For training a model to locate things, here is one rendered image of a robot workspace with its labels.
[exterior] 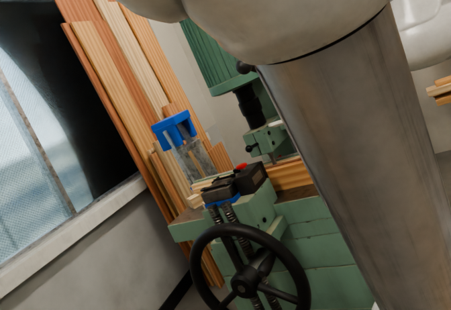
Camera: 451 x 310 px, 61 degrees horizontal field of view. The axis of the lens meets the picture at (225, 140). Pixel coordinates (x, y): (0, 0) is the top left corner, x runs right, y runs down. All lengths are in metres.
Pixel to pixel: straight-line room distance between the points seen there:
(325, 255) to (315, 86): 0.78
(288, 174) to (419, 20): 0.49
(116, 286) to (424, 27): 2.08
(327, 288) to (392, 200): 0.76
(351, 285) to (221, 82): 0.60
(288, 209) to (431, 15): 0.52
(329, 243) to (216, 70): 0.51
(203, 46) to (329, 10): 0.81
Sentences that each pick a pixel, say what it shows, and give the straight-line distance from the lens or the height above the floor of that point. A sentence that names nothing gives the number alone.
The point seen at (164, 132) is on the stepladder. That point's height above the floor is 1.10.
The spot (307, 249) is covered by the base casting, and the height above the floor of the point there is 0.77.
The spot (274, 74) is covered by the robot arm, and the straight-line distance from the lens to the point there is 0.27.
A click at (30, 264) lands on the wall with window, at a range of 2.04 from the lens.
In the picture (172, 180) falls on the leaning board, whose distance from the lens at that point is 2.48.
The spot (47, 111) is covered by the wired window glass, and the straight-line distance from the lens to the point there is 2.47.
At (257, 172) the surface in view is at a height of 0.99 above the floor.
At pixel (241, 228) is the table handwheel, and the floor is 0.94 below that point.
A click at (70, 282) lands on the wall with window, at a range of 2.23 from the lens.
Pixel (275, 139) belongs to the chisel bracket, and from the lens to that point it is 1.08.
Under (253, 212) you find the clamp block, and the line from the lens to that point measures 0.90.
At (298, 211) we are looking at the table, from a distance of 0.97.
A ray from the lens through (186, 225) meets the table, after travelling 1.16.
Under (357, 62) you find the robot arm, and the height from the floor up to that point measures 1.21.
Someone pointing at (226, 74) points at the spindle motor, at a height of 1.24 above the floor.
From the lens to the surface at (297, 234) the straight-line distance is 1.00.
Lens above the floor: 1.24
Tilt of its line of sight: 9 degrees down
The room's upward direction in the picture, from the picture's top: 24 degrees counter-clockwise
